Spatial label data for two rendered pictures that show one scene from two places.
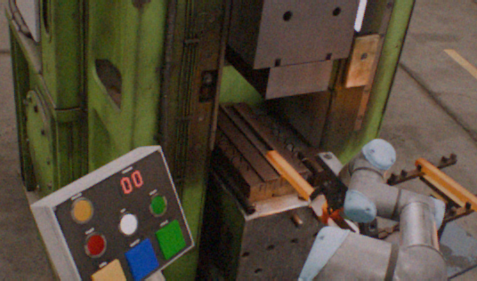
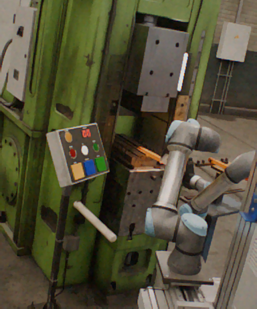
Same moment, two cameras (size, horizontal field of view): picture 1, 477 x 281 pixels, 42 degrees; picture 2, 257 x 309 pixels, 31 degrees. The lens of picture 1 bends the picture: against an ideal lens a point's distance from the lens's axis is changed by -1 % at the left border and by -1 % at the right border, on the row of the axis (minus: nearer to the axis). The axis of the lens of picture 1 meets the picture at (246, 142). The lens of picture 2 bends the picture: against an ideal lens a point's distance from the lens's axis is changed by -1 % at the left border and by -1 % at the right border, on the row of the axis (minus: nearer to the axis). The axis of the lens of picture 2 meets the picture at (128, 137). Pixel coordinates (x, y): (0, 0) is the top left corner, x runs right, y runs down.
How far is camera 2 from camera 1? 1.27 m
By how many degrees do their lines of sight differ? 18
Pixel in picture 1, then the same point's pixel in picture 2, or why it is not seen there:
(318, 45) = (163, 89)
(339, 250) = (181, 124)
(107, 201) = (77, 137)
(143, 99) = (86, 108)
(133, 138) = not seen: hidden behind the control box
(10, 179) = not seen: outside the picture
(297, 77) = (154, 102)
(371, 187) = not seen: hidden behind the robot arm
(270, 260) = (139, 201)
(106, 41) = (62, 94)
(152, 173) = (94, 133)
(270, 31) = (144, 78)
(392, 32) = (195, 96)
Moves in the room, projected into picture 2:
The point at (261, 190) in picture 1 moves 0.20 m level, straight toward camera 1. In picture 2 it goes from (136, 161) to (135, 171)
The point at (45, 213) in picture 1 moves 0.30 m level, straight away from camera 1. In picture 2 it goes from (54, 135) to (42, 118)
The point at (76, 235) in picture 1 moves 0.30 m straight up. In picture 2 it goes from (65, 145) to (74, 87)
